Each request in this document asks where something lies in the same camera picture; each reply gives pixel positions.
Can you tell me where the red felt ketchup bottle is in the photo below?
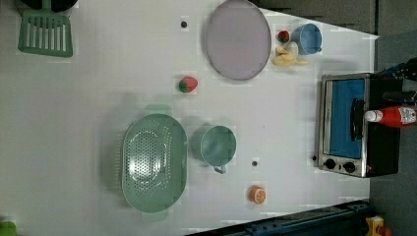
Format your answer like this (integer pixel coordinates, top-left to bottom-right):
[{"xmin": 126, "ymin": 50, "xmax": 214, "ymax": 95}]
[{"xmin": 364, "ymin": 106, "xmax": 416, "ymax": 128}]

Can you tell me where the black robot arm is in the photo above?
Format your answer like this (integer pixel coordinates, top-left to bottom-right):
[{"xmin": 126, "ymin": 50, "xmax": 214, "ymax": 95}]
[{"xmin": 383, "ymin": 58, "xmax": 417, "ymax": 105}]

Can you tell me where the black silver toaster oven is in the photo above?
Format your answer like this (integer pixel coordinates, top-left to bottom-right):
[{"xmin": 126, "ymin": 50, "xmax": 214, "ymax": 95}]
[{"xmin": 316, "ymin": 73, "xmax": 402, "ymax": 178}]

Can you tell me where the large red strawberry toy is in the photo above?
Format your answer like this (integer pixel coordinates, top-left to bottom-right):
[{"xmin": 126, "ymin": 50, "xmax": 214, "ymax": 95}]
[{"xmin": 178, "ymin": 77, "xmax": 199, "ymax": 93}]

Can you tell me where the green perforated colander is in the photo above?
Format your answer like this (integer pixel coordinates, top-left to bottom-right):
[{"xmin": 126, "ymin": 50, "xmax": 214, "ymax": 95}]
[{"xmin": 120, "ymin": 104, "xmax": 188, "ymax": 222}]

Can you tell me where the large grey round plate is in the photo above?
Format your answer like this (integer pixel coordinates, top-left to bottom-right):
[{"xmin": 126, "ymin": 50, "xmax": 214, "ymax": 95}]
[{"xmin": 205, "ymin": 0, "xmax": 271, "ymax": 81}]

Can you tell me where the orange slice toy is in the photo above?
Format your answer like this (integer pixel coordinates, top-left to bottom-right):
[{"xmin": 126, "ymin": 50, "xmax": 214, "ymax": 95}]
[{"xmin": 250, "ymin": 186, "xmax": 267, "ymax": 205}]

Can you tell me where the yellow peeled banana toy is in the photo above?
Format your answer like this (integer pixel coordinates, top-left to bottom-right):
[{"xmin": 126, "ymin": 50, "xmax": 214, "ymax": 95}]
[{"xmin": 272, "ymin": 42, "xmax": 309, "ymax": 67}]

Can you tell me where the small strawberry toy near cup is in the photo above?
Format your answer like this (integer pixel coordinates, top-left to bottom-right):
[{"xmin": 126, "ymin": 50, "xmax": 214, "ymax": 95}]
[{"xmin": 277, "ymin": 30, "xmax": 290, "ymax": 43}]

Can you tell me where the blue cup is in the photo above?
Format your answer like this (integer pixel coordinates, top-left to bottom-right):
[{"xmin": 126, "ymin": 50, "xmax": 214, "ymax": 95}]
[{"xmin": 291, "ymin": 24, "xmax": 323, "ymax": 55}]

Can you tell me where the green slotted spatula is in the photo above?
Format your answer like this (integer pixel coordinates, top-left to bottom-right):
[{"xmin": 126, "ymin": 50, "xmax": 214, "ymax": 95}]
[{"xmin": 18, "ymin": 0, "xmax": 74, "ymax": 58}]

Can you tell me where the yellow orange toy corner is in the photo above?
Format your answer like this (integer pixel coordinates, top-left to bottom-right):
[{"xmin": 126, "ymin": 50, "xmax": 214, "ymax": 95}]
[{"xmin": 366, "ymin": 215, "xmax": 392, "ymax": 236}]

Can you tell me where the bright green object corner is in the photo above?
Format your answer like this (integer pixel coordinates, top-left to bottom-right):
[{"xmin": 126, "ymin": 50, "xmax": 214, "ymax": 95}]
[{"xmin": 0, "ymin": 221, "xmax": 17, "ymax": 236}]

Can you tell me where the green cup with handle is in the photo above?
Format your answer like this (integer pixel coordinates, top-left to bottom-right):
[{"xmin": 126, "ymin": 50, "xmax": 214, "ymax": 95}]
[{"xmin": 191, "ymin": 124, "xmax": 237, "ymax": 174}]

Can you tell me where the blue metal frame rail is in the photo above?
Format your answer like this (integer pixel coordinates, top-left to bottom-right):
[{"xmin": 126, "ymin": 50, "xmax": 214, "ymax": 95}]
[{"xmin": 188, "ymin": 201, "xmax": 375, "ymax": 236}]

